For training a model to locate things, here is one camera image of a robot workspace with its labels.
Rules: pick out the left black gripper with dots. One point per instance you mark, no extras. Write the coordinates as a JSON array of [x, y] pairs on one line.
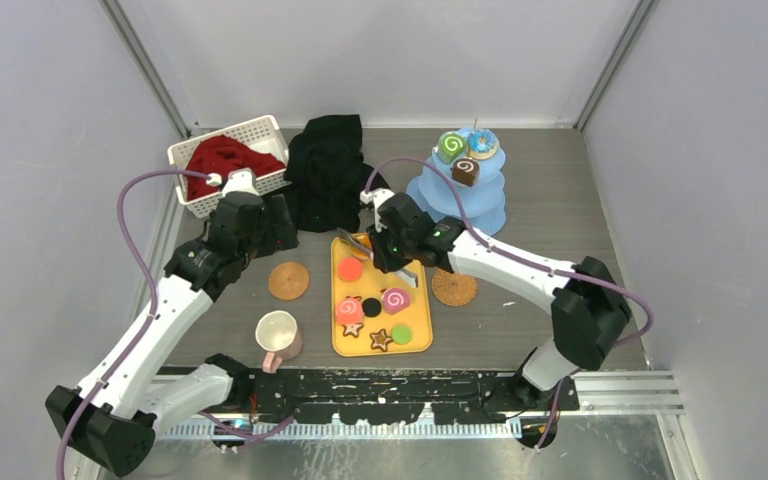
[[279, 237]]

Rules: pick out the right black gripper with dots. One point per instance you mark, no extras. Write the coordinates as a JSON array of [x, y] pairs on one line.
[[383, 259]]

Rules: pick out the metal tongs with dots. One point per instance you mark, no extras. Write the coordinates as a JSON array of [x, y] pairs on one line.
[[410, 278]]

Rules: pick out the pink cube cake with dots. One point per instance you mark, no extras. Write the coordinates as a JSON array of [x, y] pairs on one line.
[[395, 300]]

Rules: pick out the chocolate swirl roll cake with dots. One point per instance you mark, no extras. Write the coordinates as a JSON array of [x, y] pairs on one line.
[[465, 171]]

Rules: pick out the green roll cake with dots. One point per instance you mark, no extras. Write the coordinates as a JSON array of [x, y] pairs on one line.
[[451, 146]]

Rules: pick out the blue donut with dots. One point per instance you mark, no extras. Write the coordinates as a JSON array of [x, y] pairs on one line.
[[482, 144]]

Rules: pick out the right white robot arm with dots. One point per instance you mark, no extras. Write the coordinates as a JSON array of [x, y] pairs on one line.
[[587, 312]]

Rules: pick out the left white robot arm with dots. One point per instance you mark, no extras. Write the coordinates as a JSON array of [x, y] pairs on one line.
[[112, 417]]

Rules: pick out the left woven coaster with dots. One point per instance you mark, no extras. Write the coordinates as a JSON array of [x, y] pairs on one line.
[[288, 281]]

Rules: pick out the woven coaster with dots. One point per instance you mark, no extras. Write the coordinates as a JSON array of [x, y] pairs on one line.
[[288, 281], [453, 289]]

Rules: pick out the red round cake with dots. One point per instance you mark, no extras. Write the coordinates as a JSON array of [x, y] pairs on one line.
[[349, 269]]

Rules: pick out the red cloth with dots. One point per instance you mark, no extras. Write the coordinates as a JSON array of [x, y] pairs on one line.
[[222, 155]]

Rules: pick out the right woven coaster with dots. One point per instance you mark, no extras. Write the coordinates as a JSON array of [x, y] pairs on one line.
[[453, 289]]

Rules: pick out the black round cookie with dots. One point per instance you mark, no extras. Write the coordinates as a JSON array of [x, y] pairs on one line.
[[371, 307]]

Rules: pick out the white plastic basket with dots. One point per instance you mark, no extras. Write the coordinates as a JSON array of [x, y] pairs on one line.
[[256, 144]]

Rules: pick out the yellow tray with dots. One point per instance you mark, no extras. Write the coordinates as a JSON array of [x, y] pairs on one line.
[[371, 285]]

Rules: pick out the black cloth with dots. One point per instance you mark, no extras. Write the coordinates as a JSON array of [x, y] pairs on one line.
[[327, 169]]

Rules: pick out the pink swirl roll cake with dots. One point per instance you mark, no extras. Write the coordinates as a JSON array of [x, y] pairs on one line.
[[349, 311]]

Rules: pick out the green round macaron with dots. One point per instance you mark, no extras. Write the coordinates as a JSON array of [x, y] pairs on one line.
[[401, 334]]

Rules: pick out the pink mug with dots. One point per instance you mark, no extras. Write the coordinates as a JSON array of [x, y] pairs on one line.
[[277, 333]]

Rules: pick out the brown star cookie left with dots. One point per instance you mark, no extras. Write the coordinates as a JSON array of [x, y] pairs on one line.
[[352, 329]]

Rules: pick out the brown star cookie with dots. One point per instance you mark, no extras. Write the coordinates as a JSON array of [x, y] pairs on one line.
[[352, 329], [380, 340]]

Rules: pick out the brown star cookie right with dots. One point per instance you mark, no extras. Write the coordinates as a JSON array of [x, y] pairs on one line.
[[380, 340]]

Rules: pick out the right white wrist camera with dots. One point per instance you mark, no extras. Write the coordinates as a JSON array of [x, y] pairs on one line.
[[375, 199]]

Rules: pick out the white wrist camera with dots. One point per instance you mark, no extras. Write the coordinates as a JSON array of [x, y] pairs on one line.
[[375, 199], [240, 181]]

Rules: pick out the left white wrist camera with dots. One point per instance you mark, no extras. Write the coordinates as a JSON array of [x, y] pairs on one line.
[[240, 181]]

